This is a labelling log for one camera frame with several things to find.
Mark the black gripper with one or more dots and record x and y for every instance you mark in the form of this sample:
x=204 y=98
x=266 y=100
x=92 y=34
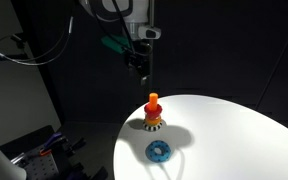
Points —
x=140 y=60

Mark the grey vertical pole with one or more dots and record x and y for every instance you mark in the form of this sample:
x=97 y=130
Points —
x=152 y=83

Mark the black perforated breadboard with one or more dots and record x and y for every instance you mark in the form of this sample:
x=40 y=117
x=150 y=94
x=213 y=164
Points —
x=40 y=166

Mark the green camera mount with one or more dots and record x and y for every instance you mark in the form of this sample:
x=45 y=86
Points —
x=115 y=43

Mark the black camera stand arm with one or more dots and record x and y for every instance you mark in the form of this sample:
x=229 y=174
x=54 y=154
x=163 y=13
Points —
x=15 y=40

